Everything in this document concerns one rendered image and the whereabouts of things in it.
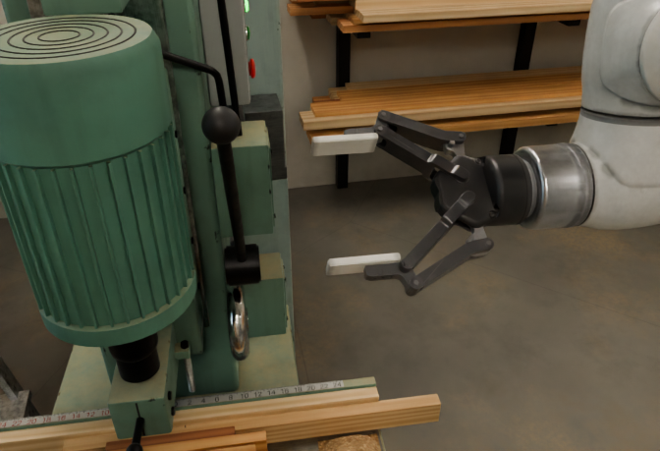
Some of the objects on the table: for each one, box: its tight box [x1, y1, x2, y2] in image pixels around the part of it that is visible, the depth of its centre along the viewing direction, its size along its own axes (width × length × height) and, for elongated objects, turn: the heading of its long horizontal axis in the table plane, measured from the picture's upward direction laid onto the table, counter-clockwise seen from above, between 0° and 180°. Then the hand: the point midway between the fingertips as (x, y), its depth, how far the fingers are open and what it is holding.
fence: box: [0, 376, 376, 432], centre depth 87 cm, size 60×2×6 cm, turn 99°
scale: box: [0, 380, 344, 428], centre depth 85 cm, size 50×1×1 cm, turn 99°
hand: (329, 203), depth 59 cm, fingers open, 13 cm apart
